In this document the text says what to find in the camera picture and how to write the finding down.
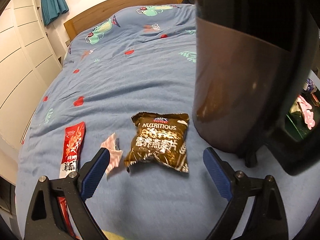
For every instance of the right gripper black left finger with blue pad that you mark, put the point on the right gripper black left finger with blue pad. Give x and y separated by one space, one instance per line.
45 219

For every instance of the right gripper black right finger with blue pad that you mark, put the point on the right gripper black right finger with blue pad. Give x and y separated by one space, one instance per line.
267 219

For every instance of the blue silver snack packet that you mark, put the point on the blue silver snack packet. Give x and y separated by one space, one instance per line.
309 86

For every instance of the green shallow tray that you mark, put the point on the green shallow tray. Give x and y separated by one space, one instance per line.
294 121

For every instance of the pink floral snack packet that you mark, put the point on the pink floral snack packet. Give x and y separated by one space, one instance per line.
306 111

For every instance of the long red snack packet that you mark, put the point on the long red snack packet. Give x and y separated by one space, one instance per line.
74 136

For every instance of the wooden headboard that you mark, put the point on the wooden headboard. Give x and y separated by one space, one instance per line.
102 11

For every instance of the pink white striped packet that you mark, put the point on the pink white striped packet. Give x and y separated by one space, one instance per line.
111 143

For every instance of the blue patterned bed cover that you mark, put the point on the blue patterned bed cover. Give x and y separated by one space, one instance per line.
142 64

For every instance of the brown nutritious snack bag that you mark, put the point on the brown nutritious snack bag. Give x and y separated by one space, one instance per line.
159 138

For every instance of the white wardrobe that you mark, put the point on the white wardrobe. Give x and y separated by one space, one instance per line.
28 67

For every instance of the teal curtain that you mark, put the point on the teal curtain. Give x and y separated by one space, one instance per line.
52 9

